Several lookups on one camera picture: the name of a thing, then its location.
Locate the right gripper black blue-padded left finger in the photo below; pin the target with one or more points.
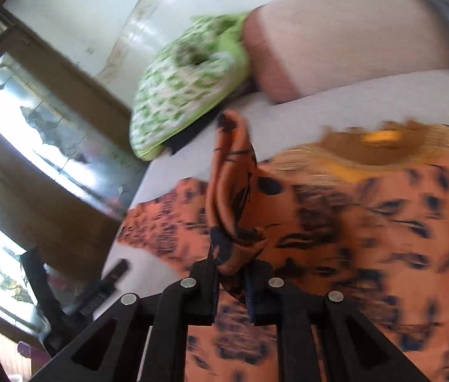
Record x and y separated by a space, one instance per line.
141 338

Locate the wooden door with glass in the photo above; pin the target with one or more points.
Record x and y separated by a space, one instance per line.
67 174

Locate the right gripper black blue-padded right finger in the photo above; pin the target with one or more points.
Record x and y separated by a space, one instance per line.
321 338

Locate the pink quilted bolster cushion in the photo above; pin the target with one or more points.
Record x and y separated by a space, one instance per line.
301 47

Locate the orange black floral blouse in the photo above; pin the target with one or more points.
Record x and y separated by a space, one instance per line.
362 213

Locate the green white patterned folded blanket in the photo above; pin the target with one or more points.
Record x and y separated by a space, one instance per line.
187 78

